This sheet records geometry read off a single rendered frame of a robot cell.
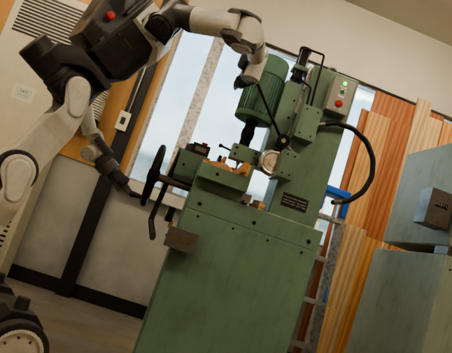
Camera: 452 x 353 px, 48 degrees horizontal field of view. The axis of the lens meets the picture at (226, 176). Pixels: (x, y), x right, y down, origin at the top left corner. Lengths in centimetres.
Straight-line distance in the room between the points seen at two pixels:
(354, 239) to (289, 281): 147
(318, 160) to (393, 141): 172
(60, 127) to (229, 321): 98
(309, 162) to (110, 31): 100
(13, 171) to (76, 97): 33
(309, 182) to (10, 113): 193
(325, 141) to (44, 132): 118
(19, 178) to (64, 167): 180
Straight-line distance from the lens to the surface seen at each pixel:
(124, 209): 352
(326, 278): 300
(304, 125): 220
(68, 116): 184
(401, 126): 400
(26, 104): 337
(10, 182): 178
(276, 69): 235
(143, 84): 357
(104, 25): 190
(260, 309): 210
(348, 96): 232
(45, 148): 185
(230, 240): 206
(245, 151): 229
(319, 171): 227
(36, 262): 358
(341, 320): 351
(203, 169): 201
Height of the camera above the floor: 58
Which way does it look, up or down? 8 degrees up
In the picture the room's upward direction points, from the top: 19 degrees clockwise
